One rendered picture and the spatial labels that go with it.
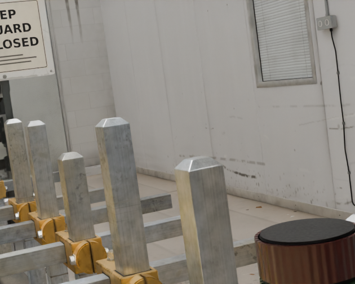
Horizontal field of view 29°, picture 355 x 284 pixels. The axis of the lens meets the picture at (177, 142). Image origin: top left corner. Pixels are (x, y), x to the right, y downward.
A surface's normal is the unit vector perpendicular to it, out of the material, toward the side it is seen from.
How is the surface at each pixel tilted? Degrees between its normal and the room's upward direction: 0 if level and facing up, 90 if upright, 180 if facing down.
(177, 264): 90
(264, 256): 90
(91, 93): 90
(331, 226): 0
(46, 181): 90
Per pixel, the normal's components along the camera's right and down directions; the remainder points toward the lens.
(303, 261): -0.24, 0.13
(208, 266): 0.39, 0.04
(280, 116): -0.91, 0.16
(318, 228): -0.13, -0.99
